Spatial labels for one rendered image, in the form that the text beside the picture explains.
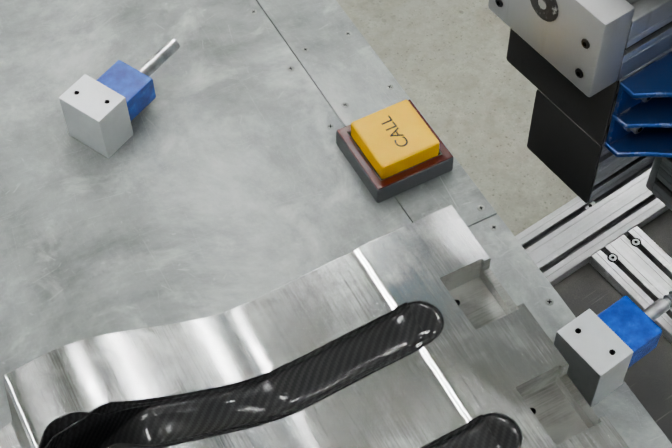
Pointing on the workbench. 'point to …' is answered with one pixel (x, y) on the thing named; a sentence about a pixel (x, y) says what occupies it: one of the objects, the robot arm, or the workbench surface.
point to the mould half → (496, 356)
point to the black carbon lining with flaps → (275, 395)
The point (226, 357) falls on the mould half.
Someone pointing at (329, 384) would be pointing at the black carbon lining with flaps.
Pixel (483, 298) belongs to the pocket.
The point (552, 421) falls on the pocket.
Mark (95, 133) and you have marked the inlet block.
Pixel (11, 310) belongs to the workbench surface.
